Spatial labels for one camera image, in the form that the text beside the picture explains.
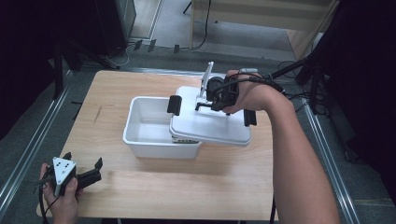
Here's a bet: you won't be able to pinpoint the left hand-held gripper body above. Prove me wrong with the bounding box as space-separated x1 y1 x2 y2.
46 157 83 198

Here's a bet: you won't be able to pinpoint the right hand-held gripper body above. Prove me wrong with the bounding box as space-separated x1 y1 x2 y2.
199 61 241 106

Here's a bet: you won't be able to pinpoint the white lid with black handle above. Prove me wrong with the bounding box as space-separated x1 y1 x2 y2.
166 85 258 147

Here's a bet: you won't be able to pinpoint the white plastic storage box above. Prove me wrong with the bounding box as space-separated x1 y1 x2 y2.
121 95 204 160

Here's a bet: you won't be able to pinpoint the person's right hand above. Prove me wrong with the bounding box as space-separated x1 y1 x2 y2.
222 69 286 115

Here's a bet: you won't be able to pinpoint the person's left hand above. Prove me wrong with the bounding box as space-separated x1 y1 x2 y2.
39 162 84 224

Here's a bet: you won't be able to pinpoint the light wooden shelf unit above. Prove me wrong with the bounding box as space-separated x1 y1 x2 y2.
189 0 340 60

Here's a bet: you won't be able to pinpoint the black tripod stand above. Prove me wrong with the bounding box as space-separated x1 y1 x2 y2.
50 36 121 101
270 54 332 116

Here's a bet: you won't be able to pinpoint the dark curtain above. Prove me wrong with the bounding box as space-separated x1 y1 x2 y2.
320 0 396 197
0 0 104 141

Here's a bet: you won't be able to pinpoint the black cabinet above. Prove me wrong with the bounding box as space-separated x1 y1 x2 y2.
92 0 138 57

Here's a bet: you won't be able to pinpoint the metal floor rail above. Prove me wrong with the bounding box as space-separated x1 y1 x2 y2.
0 69 74 216
300 99 362 224

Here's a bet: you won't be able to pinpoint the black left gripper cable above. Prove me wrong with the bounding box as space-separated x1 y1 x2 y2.
31 175 60 224

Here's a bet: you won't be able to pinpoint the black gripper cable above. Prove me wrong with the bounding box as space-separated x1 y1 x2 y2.
31 175 60 224
213 67 286 94

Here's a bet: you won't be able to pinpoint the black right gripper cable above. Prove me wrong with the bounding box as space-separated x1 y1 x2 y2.
213 67 286 94

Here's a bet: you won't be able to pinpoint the black hanging cable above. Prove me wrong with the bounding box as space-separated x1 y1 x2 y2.
189 0 213 51

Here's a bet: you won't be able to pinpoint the black floor cables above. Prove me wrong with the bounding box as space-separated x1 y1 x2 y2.
276 60 316 125

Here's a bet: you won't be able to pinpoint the white floor cable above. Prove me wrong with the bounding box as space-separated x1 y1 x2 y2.
106 42 138 68

